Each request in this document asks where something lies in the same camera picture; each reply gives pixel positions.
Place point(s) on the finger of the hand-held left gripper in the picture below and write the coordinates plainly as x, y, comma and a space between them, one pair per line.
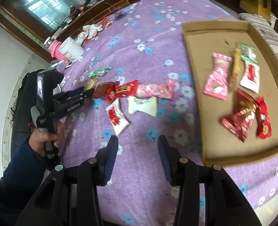
73, 92
83, 97

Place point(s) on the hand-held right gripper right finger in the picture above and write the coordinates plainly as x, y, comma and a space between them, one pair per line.
165, 160

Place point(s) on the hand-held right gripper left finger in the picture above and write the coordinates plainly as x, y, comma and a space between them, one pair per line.
109, 160

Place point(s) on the gold snack packet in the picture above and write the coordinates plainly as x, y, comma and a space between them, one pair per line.
92, 84

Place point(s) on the brown snack packet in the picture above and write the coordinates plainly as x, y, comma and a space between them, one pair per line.
102, 90

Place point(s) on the small red snack packet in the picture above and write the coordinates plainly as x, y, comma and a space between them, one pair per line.
110, 95

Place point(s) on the green foil candy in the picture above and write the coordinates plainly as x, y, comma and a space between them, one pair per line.
101, 71

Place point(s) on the white and red snack packet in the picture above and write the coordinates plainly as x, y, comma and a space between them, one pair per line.
117, 117
250, 75

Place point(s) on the red packet with dark label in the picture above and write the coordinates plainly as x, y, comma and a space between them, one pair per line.
127, 89

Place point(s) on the cardboard box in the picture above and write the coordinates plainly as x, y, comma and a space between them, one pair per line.
214, 131

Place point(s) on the white and green snack packet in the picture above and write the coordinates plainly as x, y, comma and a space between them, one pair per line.
142, 106

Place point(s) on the long pink snack packet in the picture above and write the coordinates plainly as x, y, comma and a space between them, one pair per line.
157, 90

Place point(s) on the large dark red snack packet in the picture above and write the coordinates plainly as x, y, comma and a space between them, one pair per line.
241, 115

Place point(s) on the short pink snack packet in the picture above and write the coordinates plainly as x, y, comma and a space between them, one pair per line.
217, 80

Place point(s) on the bright red snack packet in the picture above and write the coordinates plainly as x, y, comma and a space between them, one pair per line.
263, 120

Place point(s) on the tan stick snack packet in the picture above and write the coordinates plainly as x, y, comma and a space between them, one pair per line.
235, 70

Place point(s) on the green-edged clear snack packet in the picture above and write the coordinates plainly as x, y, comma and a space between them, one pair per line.
247, 51

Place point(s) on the person's left forearm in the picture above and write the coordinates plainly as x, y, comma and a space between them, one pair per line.
14, 176

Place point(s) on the person's left hand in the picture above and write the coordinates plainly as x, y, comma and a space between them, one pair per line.
39, 139

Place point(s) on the clear glass cup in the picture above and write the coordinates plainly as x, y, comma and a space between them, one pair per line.
56, 63

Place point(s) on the white plastic tub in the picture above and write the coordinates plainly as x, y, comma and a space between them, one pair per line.
70, 49

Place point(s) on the jar in pink knitted sleeve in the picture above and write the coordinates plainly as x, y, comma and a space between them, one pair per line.
55, 50

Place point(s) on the pair of white gloves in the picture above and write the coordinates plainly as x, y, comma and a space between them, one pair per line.
90, 29

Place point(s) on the red foil wrapper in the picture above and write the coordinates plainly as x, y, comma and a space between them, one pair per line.
106, 22

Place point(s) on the red and black bag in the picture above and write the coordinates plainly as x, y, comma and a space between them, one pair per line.
76, 10

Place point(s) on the wooden sideboard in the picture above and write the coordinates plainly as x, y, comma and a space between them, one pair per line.
94, 11

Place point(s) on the black phone stand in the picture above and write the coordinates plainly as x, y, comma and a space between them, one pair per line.
120, 17

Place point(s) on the striped cushion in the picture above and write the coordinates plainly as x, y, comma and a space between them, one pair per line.
270, 35

